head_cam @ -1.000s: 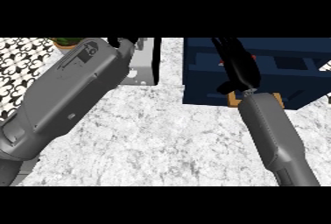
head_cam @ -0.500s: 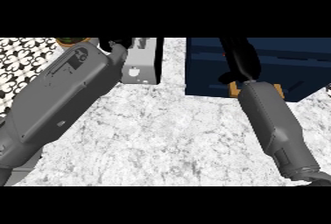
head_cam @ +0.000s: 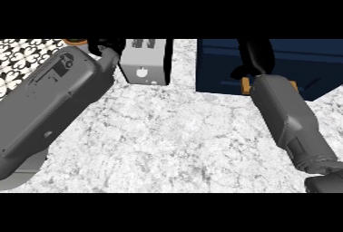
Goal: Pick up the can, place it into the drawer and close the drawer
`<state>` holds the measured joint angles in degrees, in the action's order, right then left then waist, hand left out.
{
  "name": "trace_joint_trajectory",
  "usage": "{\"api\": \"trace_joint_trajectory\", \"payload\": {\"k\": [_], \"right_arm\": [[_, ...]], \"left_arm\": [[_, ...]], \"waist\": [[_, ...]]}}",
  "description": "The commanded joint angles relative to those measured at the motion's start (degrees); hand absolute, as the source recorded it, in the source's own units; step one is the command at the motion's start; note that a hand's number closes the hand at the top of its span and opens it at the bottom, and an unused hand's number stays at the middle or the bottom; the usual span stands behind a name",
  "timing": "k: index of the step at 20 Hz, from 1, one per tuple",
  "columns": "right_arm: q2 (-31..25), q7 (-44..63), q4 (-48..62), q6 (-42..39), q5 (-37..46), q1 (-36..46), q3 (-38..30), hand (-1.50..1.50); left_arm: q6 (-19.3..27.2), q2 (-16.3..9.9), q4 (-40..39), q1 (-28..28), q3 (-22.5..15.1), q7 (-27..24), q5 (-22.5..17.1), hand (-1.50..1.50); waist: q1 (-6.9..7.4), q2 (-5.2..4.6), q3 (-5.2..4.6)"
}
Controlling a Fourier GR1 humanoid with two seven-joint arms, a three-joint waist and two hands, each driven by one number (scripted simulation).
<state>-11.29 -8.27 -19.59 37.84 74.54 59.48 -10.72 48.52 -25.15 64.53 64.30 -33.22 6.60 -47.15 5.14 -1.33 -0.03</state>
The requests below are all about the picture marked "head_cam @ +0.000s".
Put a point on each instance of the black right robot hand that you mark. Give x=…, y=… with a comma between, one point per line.
x=255, y=57

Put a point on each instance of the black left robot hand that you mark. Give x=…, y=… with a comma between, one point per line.
x=110, y=43

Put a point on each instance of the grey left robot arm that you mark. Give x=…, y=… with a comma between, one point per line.
x=49, y=99

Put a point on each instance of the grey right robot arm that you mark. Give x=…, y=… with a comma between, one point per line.
x=286, y=117

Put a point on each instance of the dark blue open drawer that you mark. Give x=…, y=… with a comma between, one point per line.
x=215, y=66

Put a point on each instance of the orange can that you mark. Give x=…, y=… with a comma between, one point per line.
x=246, y=86

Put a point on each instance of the orange round object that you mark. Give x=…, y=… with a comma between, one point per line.
x=75, y=40

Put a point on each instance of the grey box appliance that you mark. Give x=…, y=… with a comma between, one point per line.
x=143, y=65

